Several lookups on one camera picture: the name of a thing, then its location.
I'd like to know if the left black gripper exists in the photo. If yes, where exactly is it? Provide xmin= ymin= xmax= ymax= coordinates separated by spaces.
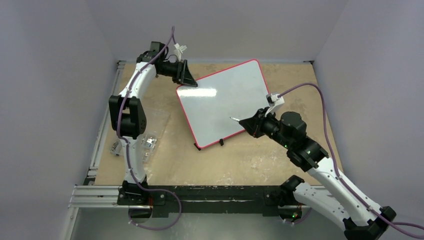
xmin=158 ymin=59 xmax=198 ymax=87

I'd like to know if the pink framed whiteboard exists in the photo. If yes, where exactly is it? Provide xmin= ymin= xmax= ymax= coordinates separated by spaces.
xmin=176 ymin=59 xmax=269 ymax=147

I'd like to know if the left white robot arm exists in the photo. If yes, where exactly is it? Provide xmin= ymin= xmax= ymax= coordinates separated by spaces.
xmin=108 ymin=41 xmax=198 ymax=205

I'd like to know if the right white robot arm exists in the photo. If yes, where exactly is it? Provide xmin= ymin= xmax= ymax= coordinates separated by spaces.
xmin=238 ymin=108 xmax=396 ymax=240

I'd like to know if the clear plastic parts box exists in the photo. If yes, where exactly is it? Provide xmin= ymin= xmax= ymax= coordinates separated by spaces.
xmin=109 ymin=105 xmax=171 ymax=164

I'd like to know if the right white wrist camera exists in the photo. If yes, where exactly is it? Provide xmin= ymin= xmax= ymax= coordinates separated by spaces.
xmin=264 ymin=92 xmax=285 ymax=117

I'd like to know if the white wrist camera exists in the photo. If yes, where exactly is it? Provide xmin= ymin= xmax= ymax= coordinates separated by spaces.
xmin=173 ymin=43 xmax=187 ymax=62
xmin=264 ymin=92 xmax=285 ymax=117

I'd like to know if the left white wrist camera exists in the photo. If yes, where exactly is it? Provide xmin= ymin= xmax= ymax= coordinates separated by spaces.
xmin=173 ymin=43 xmax=187 ymax=62

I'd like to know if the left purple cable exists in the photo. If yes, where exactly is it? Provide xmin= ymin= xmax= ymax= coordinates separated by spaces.
xmin=115 ymin=25 xmax=176 ymax=196

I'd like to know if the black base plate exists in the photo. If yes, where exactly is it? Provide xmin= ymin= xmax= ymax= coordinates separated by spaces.
xmin=117 ymin=185 xmax=302 ymax=220

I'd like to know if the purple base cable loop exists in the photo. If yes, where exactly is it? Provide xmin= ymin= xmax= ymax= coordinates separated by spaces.
xmin=127 ymin=189 xmax=183 ymax=233

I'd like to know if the aluminium rail frame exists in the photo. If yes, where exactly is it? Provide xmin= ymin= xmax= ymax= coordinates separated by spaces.
xmin=61 ymin=60 xmax=362 ymax=240

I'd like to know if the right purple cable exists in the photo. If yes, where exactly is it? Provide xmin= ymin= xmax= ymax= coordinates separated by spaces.
xmin=279 ymin=82 xmax=424 ymax=240

